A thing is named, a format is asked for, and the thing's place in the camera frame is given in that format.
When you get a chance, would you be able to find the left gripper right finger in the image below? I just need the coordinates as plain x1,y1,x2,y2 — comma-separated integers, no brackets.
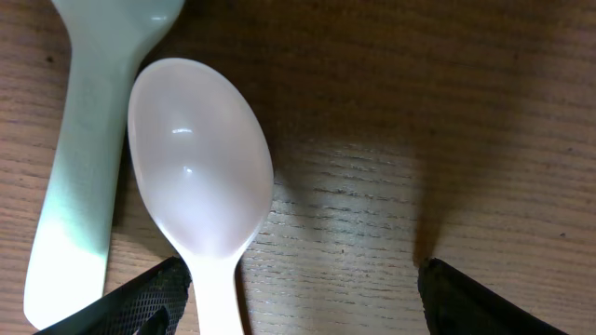
417,258,565,335

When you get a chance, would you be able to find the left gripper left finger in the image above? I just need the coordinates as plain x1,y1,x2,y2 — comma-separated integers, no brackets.
40,256,192,335

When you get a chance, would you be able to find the white spoon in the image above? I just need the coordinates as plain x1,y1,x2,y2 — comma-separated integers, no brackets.
128,58,274,334

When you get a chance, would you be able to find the mint green plastic fork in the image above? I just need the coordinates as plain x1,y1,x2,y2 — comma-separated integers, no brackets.
23,0,184,330

